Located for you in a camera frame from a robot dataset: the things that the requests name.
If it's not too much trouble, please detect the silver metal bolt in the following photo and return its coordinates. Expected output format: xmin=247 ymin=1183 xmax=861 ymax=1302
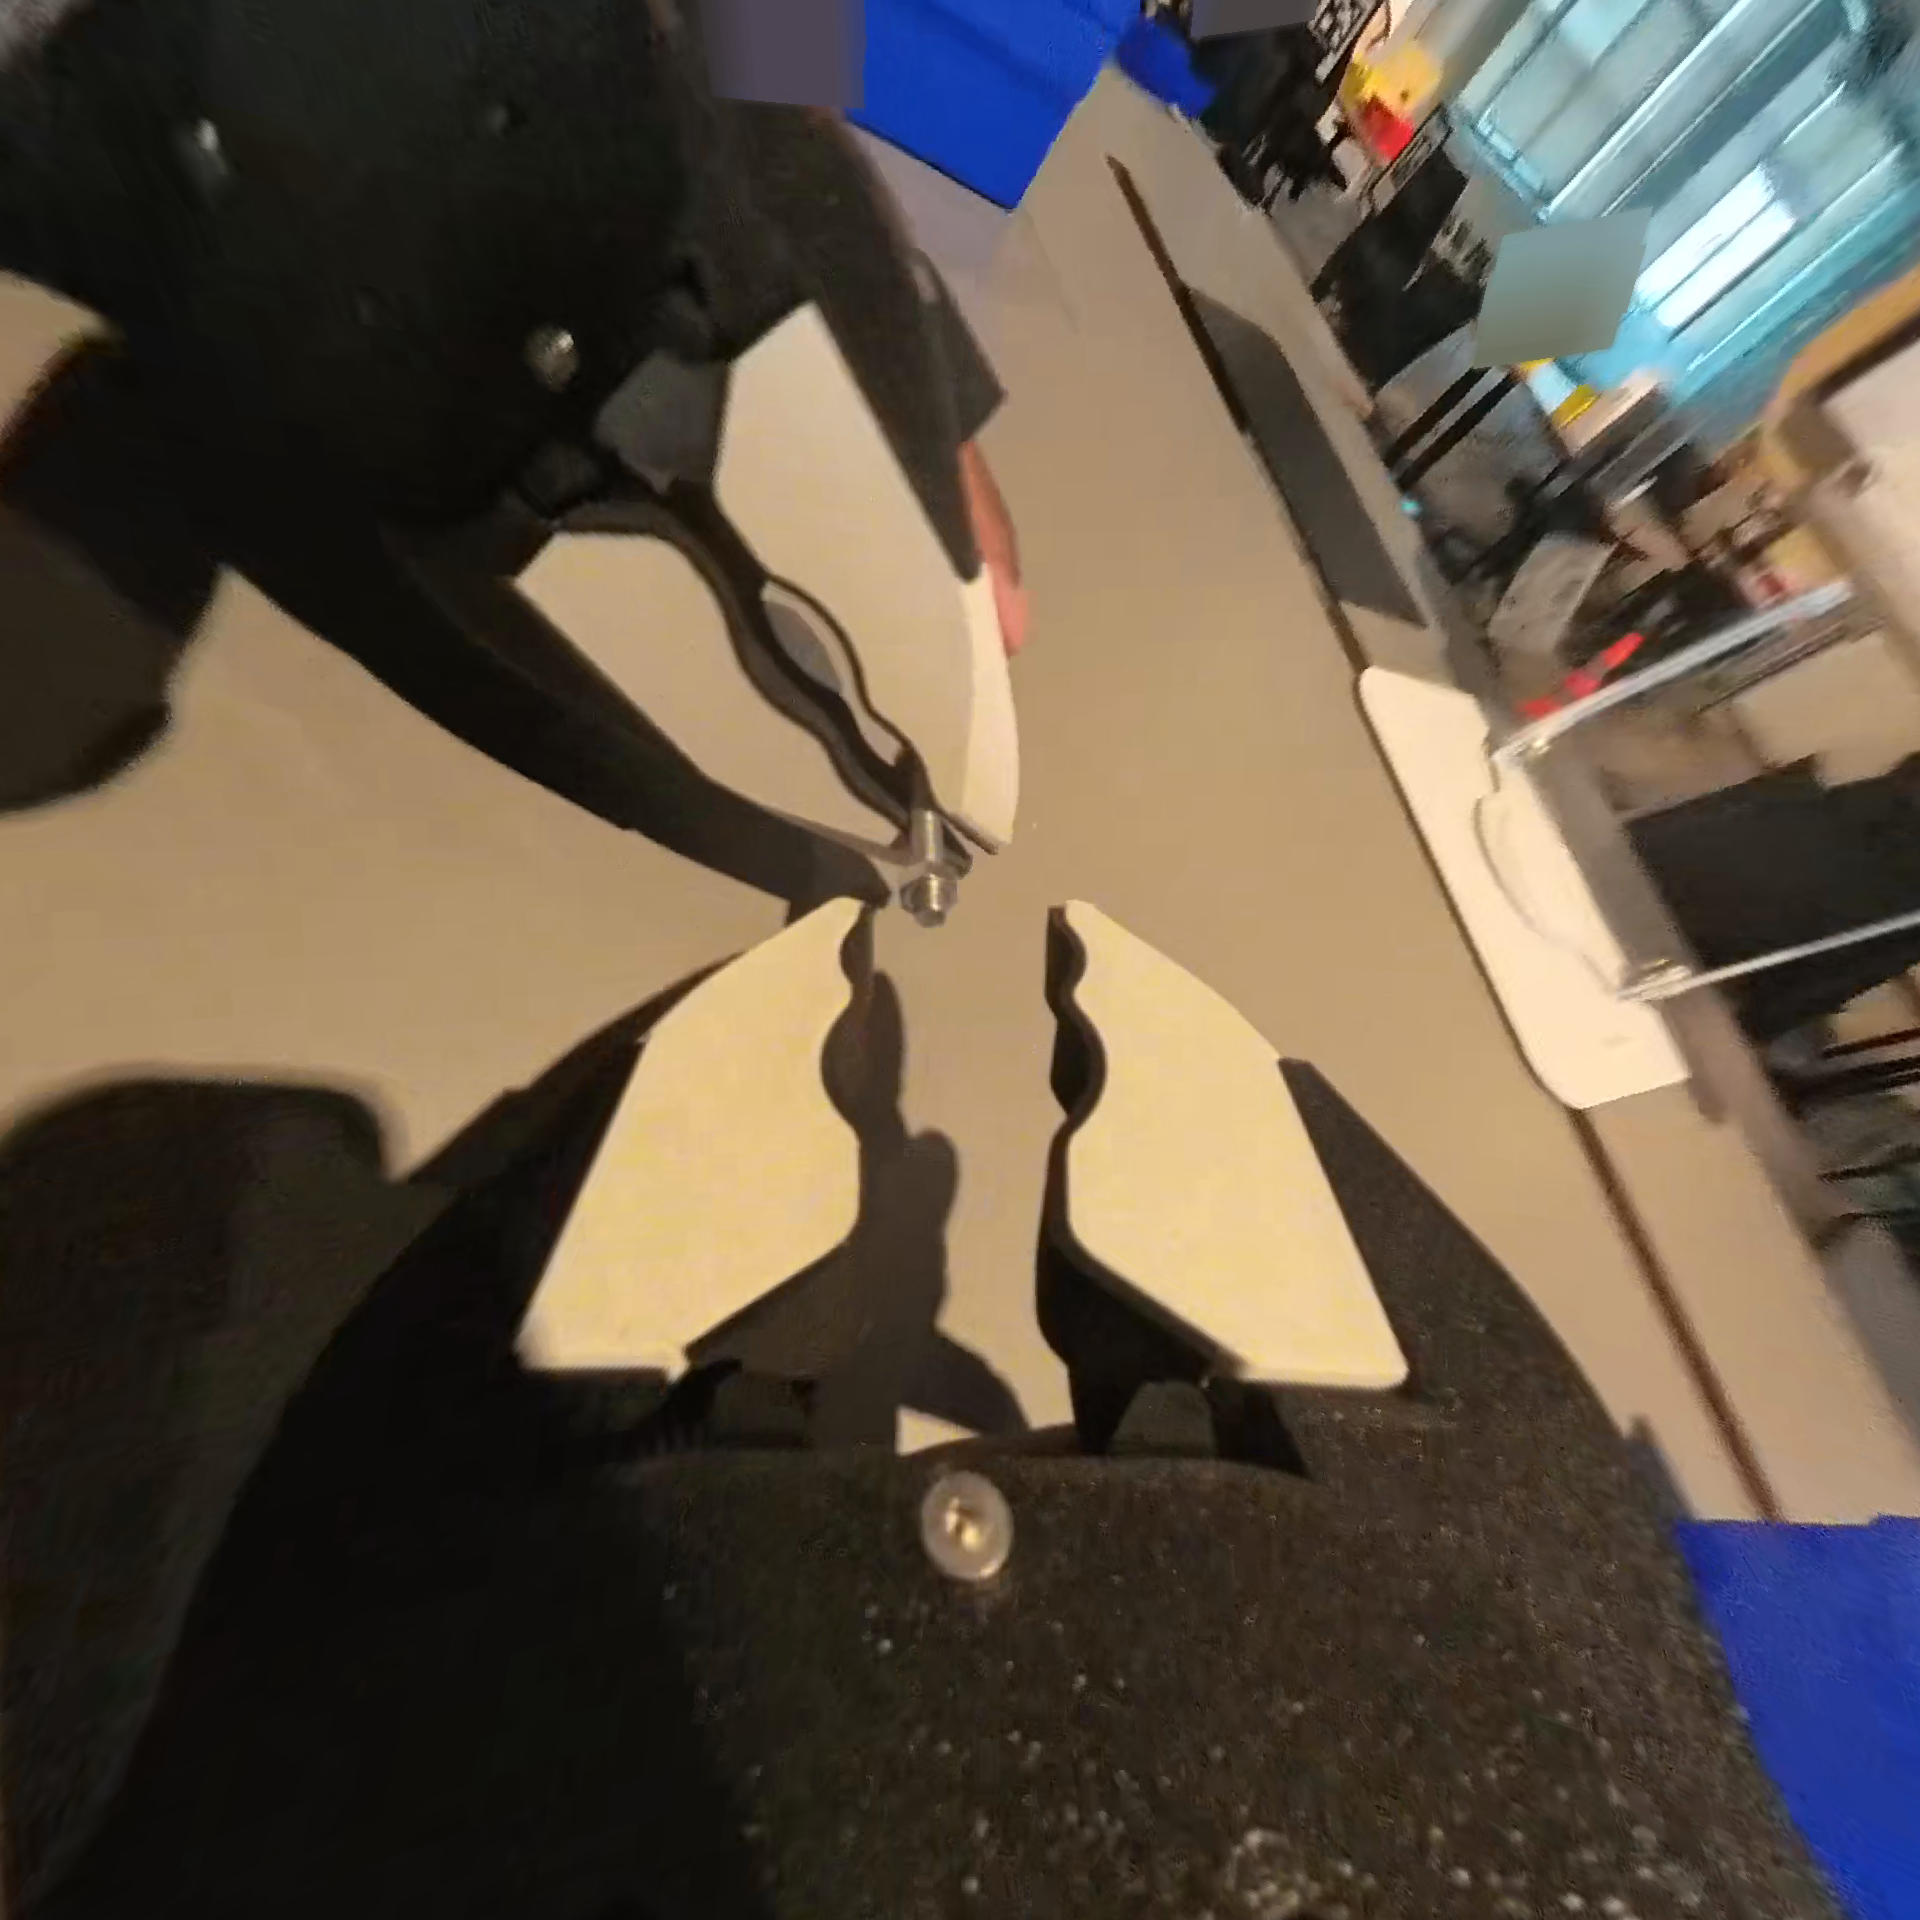
xmin=896 ymin=801 xmax=973 ymax=927

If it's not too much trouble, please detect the clear acrylic stand bracket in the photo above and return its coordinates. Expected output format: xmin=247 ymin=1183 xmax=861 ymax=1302
xmin=1481 ymin=582 xmax=1920 ymax=1003

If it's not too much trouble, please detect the small blue bin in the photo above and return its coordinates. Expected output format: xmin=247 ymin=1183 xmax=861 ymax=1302
xmin=1118 ymin=22 xmax=1220 ymax=119

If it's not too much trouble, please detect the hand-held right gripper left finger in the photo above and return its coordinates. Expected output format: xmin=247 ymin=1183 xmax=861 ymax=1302
xmin=517 ymin=896 xmax=884 ymax=1377

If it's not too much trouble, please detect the blue plastic bin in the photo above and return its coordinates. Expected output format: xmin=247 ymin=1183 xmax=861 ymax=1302
xmin=856 ymin=0 xmax=1144 ymax=213
xmin=1669 ymin=1511 xmax=1920 ymax=1920

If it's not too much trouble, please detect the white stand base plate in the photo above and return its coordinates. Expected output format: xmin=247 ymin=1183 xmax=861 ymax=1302
xmin=1352 ymin=662 xmax=1693 ymax=1116

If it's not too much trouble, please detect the yellow plastic box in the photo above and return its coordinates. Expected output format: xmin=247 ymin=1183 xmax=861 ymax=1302
xmin=1338 ymin=40 xmax=1445 ymax=156

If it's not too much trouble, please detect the black desk mat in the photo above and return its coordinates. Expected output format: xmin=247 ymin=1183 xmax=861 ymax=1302
xmin=1182 ymin=286 xmax=1431 ymax=628

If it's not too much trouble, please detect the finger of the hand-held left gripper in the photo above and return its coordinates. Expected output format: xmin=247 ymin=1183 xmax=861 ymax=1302
xmin=718 ymin=299 xmax=1023 ymax=855
xmin=521 ymin=528 xmax=920 ymax=869

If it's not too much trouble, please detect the person's left hand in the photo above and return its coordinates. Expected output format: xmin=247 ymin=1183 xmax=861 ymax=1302
xmin=959 ymin=439 xmax=1040 ymax=655

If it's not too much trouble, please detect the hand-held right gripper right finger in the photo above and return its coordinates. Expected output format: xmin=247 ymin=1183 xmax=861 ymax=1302
xmin=1034 ymin=901 xmax=1415 ymax=1395

